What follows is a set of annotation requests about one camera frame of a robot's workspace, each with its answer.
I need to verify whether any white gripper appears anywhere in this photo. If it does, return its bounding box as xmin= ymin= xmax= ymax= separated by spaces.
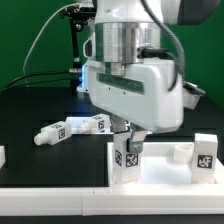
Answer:
xmin=85 ymin=59 xmax=203 ymax=154

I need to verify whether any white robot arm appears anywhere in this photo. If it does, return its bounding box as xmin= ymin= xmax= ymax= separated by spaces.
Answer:
xmin=78 ymin=0 xmax=221 ymax=154

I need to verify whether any white sheet with markers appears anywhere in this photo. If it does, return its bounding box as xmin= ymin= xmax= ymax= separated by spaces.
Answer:
xmin=65 ymin=116 xmax=154 ymax=136

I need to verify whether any white front fence wall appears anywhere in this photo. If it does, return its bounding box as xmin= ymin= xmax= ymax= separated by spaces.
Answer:
xmin=0 ymin=184 xmax=224 ymax=216

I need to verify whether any white fence wall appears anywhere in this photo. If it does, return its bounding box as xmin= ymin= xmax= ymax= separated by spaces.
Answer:
xmin=0 ymin=184 xmax=224 ymax=216
xmin=0 ymin=146 xmax=6 ymax=169

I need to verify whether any black cable upper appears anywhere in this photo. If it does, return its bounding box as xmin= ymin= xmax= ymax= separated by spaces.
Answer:
xmin=6 ymin=70 xmax=83 ymax=88

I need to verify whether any black cable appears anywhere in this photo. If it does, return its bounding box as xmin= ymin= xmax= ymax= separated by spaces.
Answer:
xmin=6 ymin=70 xmax=83 ymax=88
xmin=0 ymin=77 xmax=73 ymax=93

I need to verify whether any black cable lower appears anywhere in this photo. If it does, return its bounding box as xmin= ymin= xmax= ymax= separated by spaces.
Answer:
xmin=0 ymin=77 xmax=73 ymax=93

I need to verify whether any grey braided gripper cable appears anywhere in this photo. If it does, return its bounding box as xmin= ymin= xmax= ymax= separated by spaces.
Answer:
xmin=139 ymin=0 xmax=206 ymax=98

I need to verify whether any white left fence wall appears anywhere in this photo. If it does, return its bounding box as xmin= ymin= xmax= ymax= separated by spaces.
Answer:
xmin=0 ymin=146 xmax=6 ymax=169

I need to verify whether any black camera on stand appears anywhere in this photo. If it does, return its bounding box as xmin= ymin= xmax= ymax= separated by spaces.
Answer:
xmin=60 ymin=1 xmax=96 ymax=18

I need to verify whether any grey camera cable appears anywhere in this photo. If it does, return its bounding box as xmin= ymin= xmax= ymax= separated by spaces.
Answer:
xmin=22 ymin=3 xmax=79 ymax=88

